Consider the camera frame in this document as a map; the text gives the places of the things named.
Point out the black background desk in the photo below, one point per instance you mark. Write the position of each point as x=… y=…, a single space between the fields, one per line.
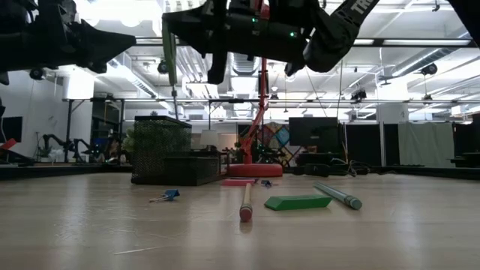
x=467 y=150

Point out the grey green marker pen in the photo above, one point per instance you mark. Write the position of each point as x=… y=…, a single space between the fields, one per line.
x=337 y=195

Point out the background black metal frame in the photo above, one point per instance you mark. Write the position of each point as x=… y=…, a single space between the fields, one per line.
x=69 y=131

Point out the black mesh desk organizer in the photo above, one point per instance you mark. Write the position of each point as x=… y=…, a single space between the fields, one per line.
x=161 y=150

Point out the yellow pencil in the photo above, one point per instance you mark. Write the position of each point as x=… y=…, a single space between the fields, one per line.
x=246 y=204

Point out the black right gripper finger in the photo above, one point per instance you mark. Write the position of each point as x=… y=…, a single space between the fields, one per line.
x=198 y=41
x=193 y=20

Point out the black computer monitor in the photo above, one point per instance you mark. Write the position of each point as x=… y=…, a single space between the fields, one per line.
x=318 y=131

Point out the red background object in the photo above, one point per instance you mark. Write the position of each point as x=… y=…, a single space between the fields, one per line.
x=8 y=144

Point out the small blue binder clip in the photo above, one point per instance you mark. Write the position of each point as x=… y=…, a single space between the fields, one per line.
x=266 y=183

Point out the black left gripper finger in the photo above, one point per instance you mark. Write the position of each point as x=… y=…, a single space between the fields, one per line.
x=103 y=43

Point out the grey curtain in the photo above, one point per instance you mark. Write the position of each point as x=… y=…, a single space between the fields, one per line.
x=425 y=144

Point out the green eraser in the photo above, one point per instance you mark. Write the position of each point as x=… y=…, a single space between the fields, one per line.
x=296 y=202

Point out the dark wall monitor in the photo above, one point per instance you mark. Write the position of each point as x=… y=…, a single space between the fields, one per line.
x=11 y=129

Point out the black ceiling spotlight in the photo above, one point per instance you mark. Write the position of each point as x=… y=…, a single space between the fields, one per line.
x=36 y=73
x=428 y=69
x=161 y=67
x=359 y=95

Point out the green artificial succulent plant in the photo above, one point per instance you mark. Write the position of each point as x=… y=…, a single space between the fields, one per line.
x=128 y=144

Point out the black power adapter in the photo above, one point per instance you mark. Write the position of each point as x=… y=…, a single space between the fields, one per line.
x=317 y=170

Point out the black partition panel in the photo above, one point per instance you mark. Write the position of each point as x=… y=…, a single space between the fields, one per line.
x=362 y=144

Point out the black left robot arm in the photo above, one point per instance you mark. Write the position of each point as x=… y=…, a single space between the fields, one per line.
x=11 y=52

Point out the black background robot arm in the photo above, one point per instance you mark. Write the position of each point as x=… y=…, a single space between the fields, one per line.
x=73 y=144

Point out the colourful patterned panel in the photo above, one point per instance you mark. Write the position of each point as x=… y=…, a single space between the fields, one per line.
x=279 y=137

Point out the red desk lamp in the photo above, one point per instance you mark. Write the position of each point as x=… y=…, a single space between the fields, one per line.
x=255 y=170

